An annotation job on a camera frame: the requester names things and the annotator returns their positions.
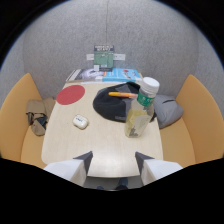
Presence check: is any white AirPods case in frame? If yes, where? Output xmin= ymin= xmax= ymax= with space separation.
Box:
xmin=72 ymin=114 xmax=90 ymax=130

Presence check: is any orange bench seat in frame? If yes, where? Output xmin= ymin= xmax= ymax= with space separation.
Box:
xmin=0 ymin=72 xmax=48 ymax=169
xmin=159 ymin=73 xmax=224 ymax=168

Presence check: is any clear plastic bottle white cap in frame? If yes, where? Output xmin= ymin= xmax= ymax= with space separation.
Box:
xmin=124 ymin=76 xmax=161 ymax=139

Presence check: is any grey bag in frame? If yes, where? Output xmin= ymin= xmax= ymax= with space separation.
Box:
xmin=152 ymin=93 xmax=185 ymax=130

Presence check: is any red round mat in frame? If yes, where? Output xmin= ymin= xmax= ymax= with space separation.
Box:
xmin=55 ymin=84 xmax=87 ymax=106

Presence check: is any black knit beanie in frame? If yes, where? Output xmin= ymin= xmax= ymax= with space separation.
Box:
xmin=92 ymin=81 xmax=158 ymax=124

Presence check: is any orange marker pen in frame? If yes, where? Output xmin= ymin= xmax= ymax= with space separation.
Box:
xmin=108 ymin=91 xmax=139 ymax=99

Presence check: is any black and white magazine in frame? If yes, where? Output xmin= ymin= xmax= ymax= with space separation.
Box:
xmin=65 ymin=68 xmax=113 ymax=83

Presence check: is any blue book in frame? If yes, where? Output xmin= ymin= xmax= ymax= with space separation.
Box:
xmin=101 ymin=67 xmax=142 ymax=83

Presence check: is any green standing sign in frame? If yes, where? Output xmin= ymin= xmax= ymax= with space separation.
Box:
xmin=93 ymin=44 xmax=115 ymax=70

